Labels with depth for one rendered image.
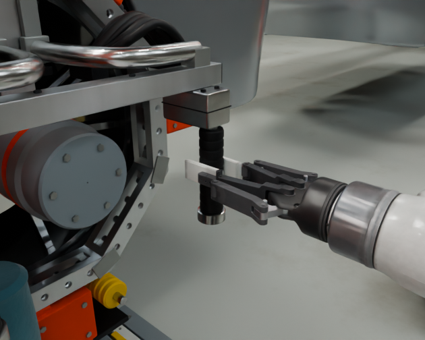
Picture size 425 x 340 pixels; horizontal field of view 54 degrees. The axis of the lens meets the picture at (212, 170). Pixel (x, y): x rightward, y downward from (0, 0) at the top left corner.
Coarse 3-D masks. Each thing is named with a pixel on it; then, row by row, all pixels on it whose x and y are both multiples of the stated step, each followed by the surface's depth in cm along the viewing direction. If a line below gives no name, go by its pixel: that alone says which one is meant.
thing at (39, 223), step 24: (48, 0) 66; (48, 24) 80; (72, 24) 74; (120, 72) 80; (96, 120) 83; (120, 120) 85; (120, 144) 86; (0, 216) 92; (24, 216) 91; (0, 240) 84; (24, 240) 84; (48, 240) 80; (72, 240) 82; (24, 264) 76
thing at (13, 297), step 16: (0, 272) 54; (16, 272) 54; (0, 288) 51; (16, 288) 52; (0, 304) 50; (16, 304) 52; (32, 304) 56; (16, 320) 53; (32, 320) 56; (16, 336) 53; (32, 336) 56
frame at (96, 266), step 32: (64, 0) 65; (96, 0) 63; (96, 32) 70; (160, 128) 81; (160, 160) 82; (128, 192) 84; (128, 224) 82; (64, 256) 78; (96, 256) 78; (32, 288) 70; (64, 288) 73
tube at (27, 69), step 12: (0, 48) 50; (12, 48) 49; (0, 60) 50; (12, 60) 47; (24, 60) 41; (36, 60) 43; (0, 72) 38; (12, 72) 39; (24, 72) 40; (36, 72) 42; (0, 84) 38; (12, 84) 39; (24, 84) 41
